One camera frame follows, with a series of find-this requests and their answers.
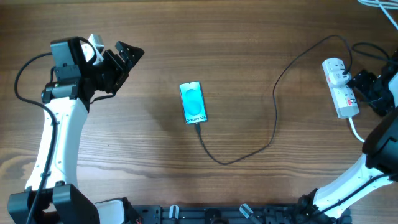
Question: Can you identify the blue Galaxy smartphone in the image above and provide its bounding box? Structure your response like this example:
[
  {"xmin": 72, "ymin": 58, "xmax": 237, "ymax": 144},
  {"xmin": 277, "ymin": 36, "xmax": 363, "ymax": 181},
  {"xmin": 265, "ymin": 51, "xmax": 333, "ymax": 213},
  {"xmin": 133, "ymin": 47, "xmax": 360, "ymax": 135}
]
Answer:
[{"xmin": 180, "ymin": 81, "xmax": 208, "ymax": 124}]

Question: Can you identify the black USB charging cable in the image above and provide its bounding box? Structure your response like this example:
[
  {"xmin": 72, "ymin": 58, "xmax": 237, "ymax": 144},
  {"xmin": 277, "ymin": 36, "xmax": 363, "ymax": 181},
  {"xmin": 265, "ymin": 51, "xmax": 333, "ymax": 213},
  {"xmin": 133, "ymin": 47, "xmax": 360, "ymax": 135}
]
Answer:
[{"xmin": 194, "ymin": 34, "xmax": 354, "ymax": 166}]

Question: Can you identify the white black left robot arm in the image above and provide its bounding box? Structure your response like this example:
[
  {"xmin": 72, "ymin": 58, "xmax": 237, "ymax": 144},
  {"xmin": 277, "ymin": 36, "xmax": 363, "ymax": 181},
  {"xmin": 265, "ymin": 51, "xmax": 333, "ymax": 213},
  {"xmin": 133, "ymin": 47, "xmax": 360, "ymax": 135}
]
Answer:
[{"xmin": 7, "ymin": 35, "xmax": 144, "ymax": 223}]

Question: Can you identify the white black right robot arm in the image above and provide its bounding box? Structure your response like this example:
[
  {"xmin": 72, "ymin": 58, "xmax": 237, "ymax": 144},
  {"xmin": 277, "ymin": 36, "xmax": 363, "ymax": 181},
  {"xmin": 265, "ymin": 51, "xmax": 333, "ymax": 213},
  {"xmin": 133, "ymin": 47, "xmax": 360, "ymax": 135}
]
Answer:
[{"xmin": 290, "ymin": 53, "xmax": 397, "ymax": 223}]

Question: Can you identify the white USB charger adapter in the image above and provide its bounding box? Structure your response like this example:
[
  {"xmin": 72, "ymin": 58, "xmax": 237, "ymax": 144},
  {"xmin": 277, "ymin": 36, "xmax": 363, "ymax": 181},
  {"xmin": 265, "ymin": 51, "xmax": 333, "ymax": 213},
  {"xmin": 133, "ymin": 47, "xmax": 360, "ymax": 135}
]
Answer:
[{"xmin": 326, "ymin": 70, "xmax": 351, "ymax": 88}]

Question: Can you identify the white power strip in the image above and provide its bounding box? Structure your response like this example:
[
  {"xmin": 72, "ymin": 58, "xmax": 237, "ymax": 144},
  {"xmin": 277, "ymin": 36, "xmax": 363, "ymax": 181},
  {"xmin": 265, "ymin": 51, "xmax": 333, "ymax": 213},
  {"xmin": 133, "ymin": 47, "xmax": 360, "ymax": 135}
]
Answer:
[{"xmin": 322, "ymin": 58, "xmax": 359, "ymax": 119}]

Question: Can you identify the white power strip cord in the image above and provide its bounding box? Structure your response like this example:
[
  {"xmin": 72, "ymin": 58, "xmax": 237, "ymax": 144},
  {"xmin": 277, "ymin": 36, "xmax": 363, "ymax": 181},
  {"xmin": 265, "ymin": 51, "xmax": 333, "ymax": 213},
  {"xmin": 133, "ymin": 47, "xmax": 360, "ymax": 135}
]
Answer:
[{"xmin": 348, "ymin": 0, "xmax": 398, "ymax": 144}]

